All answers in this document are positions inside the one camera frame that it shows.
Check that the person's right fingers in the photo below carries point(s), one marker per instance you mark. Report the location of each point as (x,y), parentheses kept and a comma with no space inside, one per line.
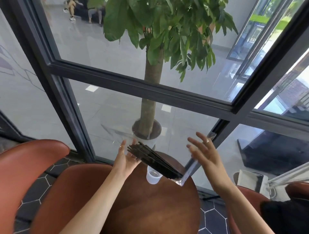
(198,143)

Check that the dark metal window frame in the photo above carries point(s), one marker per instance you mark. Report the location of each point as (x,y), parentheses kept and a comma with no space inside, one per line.
(144,84)

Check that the glass entrance door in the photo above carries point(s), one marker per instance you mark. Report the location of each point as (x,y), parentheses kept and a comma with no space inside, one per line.
(253,36)

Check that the black sofa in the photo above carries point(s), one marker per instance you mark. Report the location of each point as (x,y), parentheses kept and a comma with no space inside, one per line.
(83,10)

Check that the person's right forearm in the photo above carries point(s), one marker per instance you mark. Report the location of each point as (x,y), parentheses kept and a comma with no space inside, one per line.
(239,212)

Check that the bundle of black straws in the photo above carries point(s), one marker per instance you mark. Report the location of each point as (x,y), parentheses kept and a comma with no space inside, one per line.
(154,160)

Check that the person's left fingers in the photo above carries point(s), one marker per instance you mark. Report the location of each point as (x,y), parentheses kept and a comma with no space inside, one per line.
(123,147)

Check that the black bag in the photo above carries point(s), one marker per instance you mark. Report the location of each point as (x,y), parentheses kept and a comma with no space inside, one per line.
(287,217)

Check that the clear plastic cup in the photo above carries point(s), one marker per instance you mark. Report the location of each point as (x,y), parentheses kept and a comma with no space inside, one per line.
(152,178)

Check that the person's left forearm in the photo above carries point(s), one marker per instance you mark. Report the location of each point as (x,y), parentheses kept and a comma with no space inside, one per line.
(96,205)

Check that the brown leather chair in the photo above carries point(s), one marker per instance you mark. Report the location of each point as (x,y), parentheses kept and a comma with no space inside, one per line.
(298,190)
(70,192)
(253,200)
(24,173)

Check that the dark round planter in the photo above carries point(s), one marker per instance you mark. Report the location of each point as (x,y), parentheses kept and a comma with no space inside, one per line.
(158,130)

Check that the clear plastic straw wrapper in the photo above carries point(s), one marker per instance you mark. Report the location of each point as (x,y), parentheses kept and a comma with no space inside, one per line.
(190,168)

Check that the white paper bag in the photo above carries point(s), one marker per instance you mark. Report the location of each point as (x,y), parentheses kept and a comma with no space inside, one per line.
(251,180)

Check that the dark floor mat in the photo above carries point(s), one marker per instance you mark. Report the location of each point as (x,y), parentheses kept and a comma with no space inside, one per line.
(272,151)

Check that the white metal rail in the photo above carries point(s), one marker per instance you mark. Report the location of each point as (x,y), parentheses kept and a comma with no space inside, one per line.
(289,174)

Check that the person's left hand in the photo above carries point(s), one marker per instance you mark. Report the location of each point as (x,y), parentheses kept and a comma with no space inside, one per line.
(123,164)

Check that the green leafy indoor tree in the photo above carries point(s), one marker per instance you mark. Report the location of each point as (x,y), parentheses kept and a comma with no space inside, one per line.
(166,29)

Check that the person's right hand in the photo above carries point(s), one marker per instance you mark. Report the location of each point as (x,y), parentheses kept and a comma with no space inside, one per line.
(210,161)

